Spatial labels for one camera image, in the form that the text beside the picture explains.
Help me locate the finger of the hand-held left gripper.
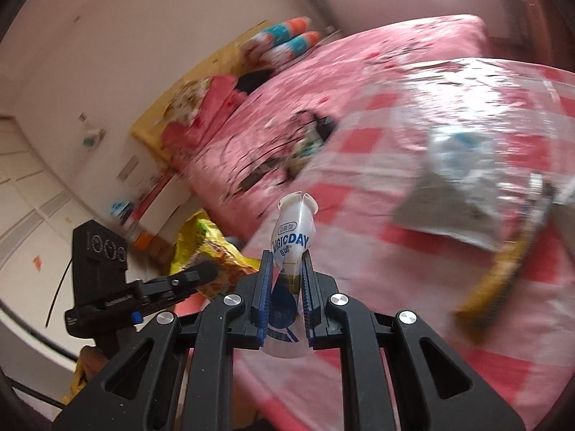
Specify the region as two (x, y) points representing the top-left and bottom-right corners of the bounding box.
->
(134, 263), (220, 305)

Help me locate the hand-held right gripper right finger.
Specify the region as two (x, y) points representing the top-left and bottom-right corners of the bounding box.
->
(301, 252), (527, 431)

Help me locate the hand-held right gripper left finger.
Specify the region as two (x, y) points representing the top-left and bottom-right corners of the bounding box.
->
(51, 250), (275, 431)

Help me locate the yellow printed snack bag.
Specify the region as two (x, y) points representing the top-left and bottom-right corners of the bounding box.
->
(170, 209), (260, 302)

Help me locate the white milk pouch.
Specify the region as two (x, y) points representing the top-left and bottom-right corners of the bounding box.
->
(261, 192), (321, 360)

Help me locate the silver foil packet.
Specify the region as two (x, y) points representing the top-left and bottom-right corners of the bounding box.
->
(394, 128), (560, 253)

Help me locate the person's left forearm yellow sleeve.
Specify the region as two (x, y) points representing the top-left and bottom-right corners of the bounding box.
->
(63, 357), (91, 407)

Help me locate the bedside cabinet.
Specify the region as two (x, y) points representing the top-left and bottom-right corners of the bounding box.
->
(128, 168), (197, 256)

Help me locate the yellow headboard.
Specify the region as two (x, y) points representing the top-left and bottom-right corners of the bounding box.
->
(130, 22), (271, 181)

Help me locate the pink folded blanket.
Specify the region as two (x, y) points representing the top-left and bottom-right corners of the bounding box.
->
(159, 74), (246, 177)

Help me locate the floral pillow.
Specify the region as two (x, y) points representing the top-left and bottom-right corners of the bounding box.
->
(166, 78), (215, 125)

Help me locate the black and yellow packet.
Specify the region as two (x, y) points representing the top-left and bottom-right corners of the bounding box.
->
(454, 175), (560, 338)

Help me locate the dark cloth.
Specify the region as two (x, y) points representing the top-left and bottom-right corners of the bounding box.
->
(236, 69), (271, 96)

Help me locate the bed with pink sheet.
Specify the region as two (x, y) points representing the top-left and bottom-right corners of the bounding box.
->
(184, 13), (491, 252)

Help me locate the wooden cabinet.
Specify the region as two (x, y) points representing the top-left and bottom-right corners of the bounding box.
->
(498, 0), (558, 60)

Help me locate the black cable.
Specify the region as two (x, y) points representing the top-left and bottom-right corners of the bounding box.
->
(44, 255), (75, 329)

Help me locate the wall socket with plug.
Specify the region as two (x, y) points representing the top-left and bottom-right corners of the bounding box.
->
(80, 114), (107, 150)

